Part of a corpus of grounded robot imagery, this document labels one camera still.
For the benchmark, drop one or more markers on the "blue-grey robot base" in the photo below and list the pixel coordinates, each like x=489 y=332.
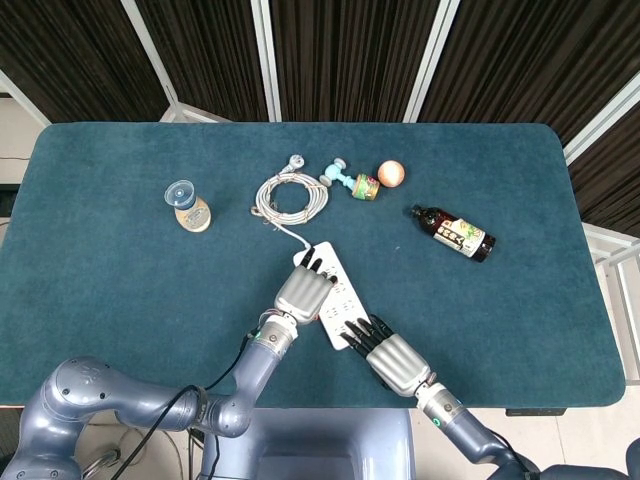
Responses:
x=310 y=445

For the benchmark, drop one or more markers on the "black box under table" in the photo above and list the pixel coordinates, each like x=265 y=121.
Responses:
x=535 y=412

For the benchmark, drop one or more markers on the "round pale onion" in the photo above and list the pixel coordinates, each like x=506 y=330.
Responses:
x=391 y=173

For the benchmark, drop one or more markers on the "white metal rack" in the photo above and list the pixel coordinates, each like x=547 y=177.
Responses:
x=612 y=250

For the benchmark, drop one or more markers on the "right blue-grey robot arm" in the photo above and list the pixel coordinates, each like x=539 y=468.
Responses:
x=465 y=425

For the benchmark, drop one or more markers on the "white power strip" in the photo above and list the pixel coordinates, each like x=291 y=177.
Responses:
x=345 y=305

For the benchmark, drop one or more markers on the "small green printed can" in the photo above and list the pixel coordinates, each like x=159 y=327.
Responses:
x=366 y=187

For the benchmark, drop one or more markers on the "dark brown sauce bottle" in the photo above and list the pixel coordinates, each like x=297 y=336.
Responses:
x=457 y=235

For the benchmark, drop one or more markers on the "beige sauce bottle clear cap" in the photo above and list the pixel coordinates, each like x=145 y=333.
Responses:
x=192 y=215

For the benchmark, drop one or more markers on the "light blue toy dumbbell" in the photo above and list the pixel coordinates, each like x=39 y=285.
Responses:
x=334 y=174

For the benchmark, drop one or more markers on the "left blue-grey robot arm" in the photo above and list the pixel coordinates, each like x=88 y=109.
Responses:
x=100 y=400

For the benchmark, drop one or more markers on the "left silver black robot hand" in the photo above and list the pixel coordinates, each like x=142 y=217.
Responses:
x=302 y=295

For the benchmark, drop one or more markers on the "teal fabric table mat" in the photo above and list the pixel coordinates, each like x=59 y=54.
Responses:
x=125 y=300

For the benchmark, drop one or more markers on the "white partition post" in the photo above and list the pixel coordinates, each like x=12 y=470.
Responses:
x=265 y=50
x=22 y=97
x=150 y=50
x=600 y=122
x=432 y=50

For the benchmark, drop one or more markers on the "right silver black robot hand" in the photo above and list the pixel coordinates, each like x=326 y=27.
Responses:
x=397 y=362

